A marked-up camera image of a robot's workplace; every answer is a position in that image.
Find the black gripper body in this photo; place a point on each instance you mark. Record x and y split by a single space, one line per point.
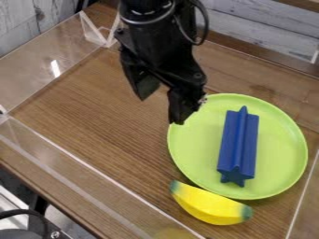
164 43

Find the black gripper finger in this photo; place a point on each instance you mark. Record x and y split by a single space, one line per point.
145 83
186 100

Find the yellow toy banana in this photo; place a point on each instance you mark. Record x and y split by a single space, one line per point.
208 206

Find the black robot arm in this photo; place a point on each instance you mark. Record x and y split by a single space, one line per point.
153 10

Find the green round plate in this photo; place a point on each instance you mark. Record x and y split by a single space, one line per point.
282 152

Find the blue star-shaped block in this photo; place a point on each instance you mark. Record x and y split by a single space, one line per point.
238 147

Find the clear acrylic tray enclosure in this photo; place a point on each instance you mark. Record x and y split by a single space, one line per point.
86 143

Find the black metal bracket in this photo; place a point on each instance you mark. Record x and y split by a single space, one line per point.
39 224

